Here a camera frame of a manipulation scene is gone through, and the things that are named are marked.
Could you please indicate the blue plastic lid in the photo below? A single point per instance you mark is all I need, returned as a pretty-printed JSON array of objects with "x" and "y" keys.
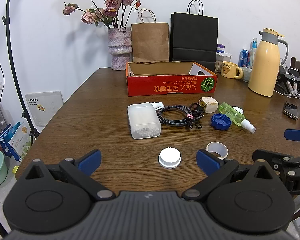
[{"x": 220, "y": 122}]

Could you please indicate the blue soda can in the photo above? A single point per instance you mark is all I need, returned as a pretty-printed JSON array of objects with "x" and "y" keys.
[{"x": 244, "y": 58}]

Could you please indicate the dried pink roses bouquet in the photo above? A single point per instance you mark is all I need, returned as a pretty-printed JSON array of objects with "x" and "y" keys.
[{"x": 112, "y": 13}]

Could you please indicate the blue white package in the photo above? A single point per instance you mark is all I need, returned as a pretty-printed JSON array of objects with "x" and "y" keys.
[{"x": 15, "y": 140}]

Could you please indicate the white round lid behind bottle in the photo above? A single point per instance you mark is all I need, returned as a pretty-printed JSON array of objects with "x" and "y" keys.
[{"x": 238, "y": 109}]

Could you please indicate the translucent cotton swab box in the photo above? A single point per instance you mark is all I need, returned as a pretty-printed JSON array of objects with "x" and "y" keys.
[{"x": 143, "y": 121}]

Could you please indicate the brown paper bag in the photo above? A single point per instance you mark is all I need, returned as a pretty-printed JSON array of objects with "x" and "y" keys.
[{"x": 150, "y": 40}]

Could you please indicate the yellow bear mug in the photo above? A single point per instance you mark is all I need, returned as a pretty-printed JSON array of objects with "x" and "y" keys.
[{"x": 231, "y": 70}]

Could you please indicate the black phone on table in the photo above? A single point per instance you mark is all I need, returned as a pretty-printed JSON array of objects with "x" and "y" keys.
[{"x": 291, "y": 110}]

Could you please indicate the white wall charger plug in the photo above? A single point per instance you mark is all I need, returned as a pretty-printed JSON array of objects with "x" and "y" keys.
[{"x": 209, "y": 104}]

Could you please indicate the white plastic lid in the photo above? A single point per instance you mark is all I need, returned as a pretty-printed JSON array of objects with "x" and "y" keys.
[{"x": 169, "y": 158}]

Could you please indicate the clear plastic bottle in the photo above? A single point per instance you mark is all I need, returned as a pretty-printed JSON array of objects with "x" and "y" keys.
[{"x": 252, "y": 52}]

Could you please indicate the food container purple lid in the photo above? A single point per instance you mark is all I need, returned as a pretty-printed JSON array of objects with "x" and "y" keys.
[{"x": 221, "y": 56}]

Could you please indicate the yellow thermos jug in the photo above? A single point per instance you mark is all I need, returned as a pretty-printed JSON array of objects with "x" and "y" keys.
[{"x": 267, "y": 63}]

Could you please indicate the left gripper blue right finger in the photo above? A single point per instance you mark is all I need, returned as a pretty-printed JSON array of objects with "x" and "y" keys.
[{"x": 207, "y": 162}]

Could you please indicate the white tape roll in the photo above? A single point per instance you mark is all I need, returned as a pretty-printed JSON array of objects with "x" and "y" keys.
[{"x": 219, "y": 148}]

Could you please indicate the white wall panel box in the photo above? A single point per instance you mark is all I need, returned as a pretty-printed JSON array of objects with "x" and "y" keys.
[{"x": 44, "y": 105}]

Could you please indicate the black paper bag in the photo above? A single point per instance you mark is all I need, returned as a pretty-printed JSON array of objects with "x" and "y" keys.
[{"x": 193, "y": 36}]

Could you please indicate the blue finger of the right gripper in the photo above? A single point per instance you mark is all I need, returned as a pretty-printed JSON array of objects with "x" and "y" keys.
[{"x": 292, "y": 134}]

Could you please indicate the grey white mug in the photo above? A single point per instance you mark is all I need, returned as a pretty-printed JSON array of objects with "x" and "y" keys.
[{"x": 246, "y": 74}]

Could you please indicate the red cardboard box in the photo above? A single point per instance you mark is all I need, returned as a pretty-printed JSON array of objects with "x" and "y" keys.
[{"x": 163, "y": 77}]

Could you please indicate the pink textured vase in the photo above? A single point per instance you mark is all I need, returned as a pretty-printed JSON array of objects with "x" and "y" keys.
[{"x": 120, "y": 47}]

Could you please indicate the white spray bottle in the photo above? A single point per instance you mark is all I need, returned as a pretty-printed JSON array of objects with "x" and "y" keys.
[{"x": 157, "y": 105}]

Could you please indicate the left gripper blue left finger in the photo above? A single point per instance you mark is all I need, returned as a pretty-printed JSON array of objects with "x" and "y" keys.
[{"x": 90, "y": 162}]

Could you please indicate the green spray bottle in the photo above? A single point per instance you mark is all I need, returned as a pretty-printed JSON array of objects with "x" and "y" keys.
[{"x": 236, "y": 117}]

